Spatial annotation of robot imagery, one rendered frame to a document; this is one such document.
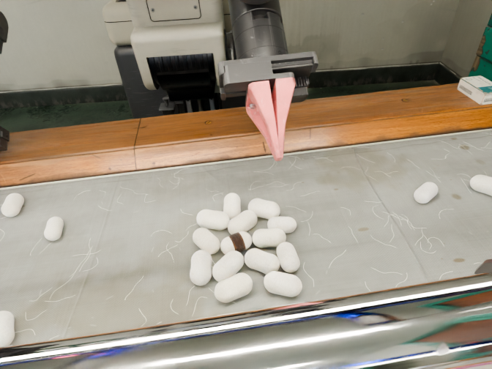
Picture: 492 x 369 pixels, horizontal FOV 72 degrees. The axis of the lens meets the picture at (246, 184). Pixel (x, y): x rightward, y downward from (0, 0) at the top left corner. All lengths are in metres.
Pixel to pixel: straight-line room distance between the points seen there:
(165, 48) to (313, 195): 0.59
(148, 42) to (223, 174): 0.51
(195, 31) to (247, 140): 0.44
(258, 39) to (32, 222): 0.34
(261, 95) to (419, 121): 0.29
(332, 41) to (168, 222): 2.17
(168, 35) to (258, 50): 0.53
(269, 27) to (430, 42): 2.36
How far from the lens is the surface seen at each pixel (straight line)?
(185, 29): 0.89
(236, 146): 0.49
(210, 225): 0.37
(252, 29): 0.39
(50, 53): 2.68
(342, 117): 0.54
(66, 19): 2.56
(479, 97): 0.64
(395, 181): 0.47
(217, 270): 0.33
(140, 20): 0.93
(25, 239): 0.46
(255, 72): 0.35
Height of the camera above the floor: 1.02
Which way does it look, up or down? 39 degrees down
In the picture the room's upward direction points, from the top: 4 degrees counter-clockwise
